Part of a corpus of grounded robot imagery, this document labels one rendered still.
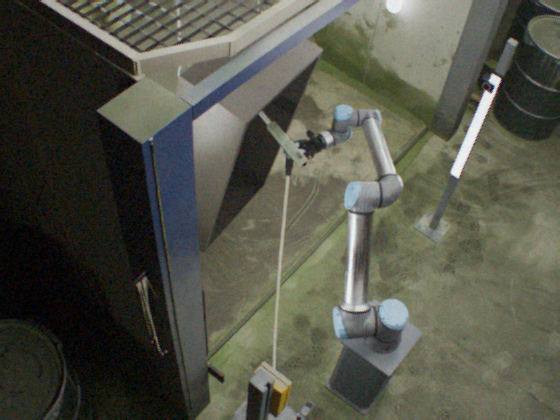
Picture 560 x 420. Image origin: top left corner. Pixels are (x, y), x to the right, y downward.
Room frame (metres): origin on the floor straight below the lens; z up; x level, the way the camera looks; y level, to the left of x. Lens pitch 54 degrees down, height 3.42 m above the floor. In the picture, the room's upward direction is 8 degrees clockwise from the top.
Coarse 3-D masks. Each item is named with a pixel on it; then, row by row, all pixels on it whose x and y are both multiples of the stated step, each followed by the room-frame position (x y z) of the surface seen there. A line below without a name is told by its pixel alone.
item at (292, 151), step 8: (264, 120) 2.23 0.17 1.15; (272, 128) 2.17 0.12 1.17; (280, 128) 2.18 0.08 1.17; (272, 136) 2.15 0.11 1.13; (280, 136) 2.12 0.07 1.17; (280, 144) 2.09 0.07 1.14; (288, 144) 2.07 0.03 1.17; (288, 152) 2.04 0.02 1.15; (296, 152) 2.02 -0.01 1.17; (288, 160) 2.04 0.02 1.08; (296, 160) 1.98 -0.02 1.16; (304, 160) 1.98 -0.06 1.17; (288, 168) 2.04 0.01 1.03
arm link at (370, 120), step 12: (360, 120) 2.24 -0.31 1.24; (372, 120) 2.22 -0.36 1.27; (372, 132) 2.12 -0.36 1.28; (372, 144) 2.04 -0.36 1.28; (384, 144) 2.04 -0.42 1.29; (372, 156) 1.98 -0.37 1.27; (384, 156) 1.95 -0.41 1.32; (384, 168) 1.86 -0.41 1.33; (384, 180) 1.77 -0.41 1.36; (396, 180) 1.78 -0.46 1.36; (384, 192) 1.70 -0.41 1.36; (396, 192) 1.72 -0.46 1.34; (384, 204) 1.67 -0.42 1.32
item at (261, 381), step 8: (256, 376) 0.70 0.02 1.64; (264, 376) 0.70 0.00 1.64; (256, 384) 0.67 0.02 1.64; (264, 384) 0.67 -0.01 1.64; (272, 384) 0.68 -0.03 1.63; (248, 392) 0.67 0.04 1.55; (256, 392) 0.66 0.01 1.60; (264, 392) 0.65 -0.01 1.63; (272, 392) 0.69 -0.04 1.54; (248, 400) 0.67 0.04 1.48; (256, 400) 0.66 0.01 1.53; (264, 400) 0.66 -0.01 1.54; (248, 408) 0.67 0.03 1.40; (256, 408) 0.65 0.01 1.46; (264, 408) 0.66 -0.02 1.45; (248, 416) 0.67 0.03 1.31; (256, 416) 0.65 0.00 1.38; (264, 416) 0.67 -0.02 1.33
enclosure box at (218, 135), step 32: (224, 64) 2.01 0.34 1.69; (288, 64) 2.11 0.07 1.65; (256, 96) 1.88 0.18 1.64; (288, 96) 2.33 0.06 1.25; (224, 128) 1.77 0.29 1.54; (256, 128) 2.41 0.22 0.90; (288, 128) 2.31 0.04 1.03; (224, 160) 1.77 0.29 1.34; (256, 160) 2.40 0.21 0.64; (224, 192) 1.79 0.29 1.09; (256, 192) 2.29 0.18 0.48; (224, 224) 2.04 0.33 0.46
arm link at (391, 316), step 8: (384, 304) 1.41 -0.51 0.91; (392, 304) 1.42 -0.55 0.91; (400, 304) 1.42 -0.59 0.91; (376, 312) 1.37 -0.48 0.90; (384, 312) 1.37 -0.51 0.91; (392, 312) 1.37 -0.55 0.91; (400, 312) 1.38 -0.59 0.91; (376, 320) 1.33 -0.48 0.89; (384, 320) 1.33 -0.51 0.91; (392, 320) 1.33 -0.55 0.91; (400, 320) 1.34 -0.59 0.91; (376, 328) 1.30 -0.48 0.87; (384, 328) 1.31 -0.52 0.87; (392, 328) 1.30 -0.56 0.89; (400, 328) 1.31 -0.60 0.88; (376, 336) 1.29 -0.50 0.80; (384, 336) 1.30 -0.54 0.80; (392, 336) 1.30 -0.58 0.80
